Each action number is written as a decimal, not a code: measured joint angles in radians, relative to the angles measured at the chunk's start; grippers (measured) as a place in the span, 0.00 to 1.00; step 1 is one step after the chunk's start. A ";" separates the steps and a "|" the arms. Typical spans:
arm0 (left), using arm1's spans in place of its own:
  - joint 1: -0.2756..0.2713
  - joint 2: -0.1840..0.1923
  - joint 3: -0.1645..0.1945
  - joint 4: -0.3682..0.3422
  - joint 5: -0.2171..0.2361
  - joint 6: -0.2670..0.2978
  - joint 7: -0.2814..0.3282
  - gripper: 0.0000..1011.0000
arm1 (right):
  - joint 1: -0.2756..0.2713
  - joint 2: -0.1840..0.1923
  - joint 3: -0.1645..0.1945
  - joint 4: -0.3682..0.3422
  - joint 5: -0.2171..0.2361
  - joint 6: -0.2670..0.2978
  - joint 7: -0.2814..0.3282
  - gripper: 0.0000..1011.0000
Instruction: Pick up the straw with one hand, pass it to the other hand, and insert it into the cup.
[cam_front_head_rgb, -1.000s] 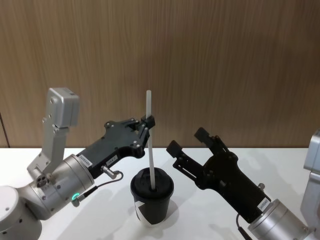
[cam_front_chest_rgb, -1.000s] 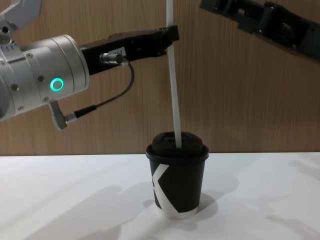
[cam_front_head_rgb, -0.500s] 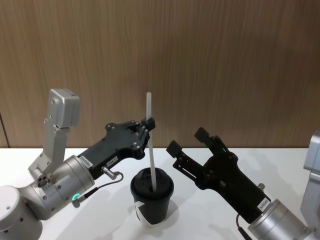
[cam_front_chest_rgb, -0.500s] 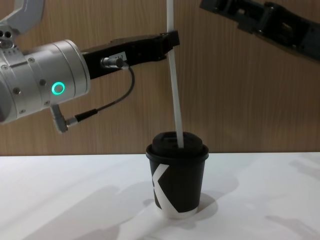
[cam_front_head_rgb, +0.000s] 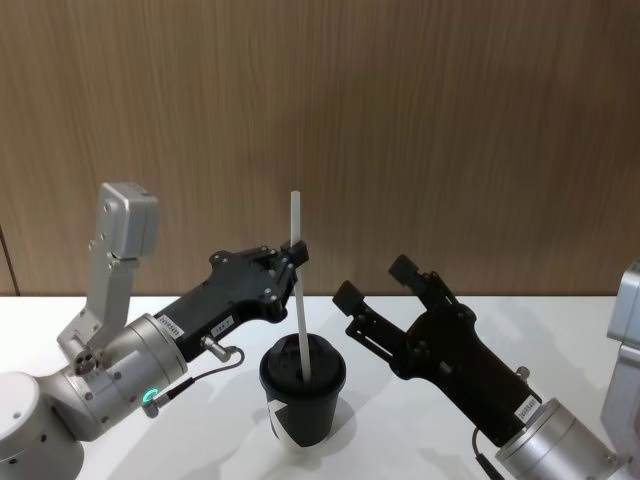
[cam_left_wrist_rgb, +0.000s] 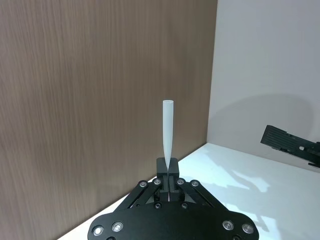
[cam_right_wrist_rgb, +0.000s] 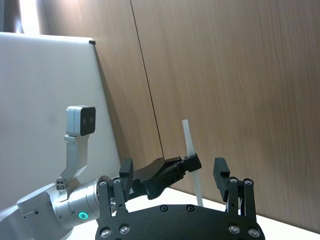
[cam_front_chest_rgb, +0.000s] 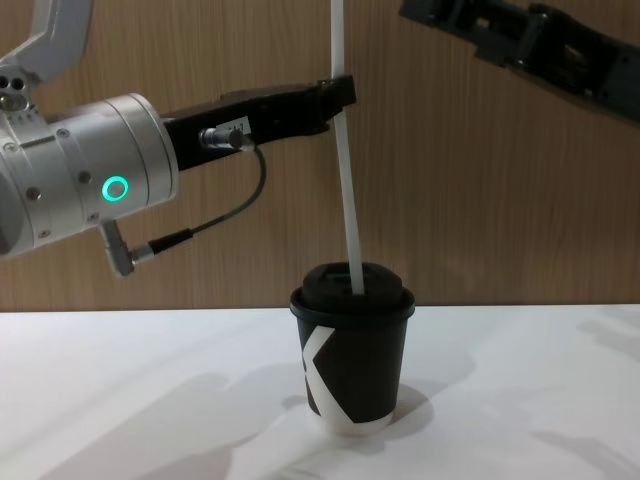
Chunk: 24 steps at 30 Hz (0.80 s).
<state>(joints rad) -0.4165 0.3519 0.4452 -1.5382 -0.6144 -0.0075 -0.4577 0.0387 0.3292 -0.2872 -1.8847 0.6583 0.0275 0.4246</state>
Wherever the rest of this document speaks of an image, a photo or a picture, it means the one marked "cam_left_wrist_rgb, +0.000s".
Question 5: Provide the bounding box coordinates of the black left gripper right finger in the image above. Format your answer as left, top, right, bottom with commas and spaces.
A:
169, 157, 226, 213

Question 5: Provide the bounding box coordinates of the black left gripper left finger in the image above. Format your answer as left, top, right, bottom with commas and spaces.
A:
114, 157, 170, 214

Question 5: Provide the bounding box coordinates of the white translucent plastic tube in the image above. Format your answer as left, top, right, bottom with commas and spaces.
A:
161, 99, 175, 201

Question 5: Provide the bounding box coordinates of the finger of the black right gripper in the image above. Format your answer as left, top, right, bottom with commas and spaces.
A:
259, 124, 320, 174

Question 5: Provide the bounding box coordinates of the brown wood-grain panel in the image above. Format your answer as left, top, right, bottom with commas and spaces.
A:
0, 0, 219, 240

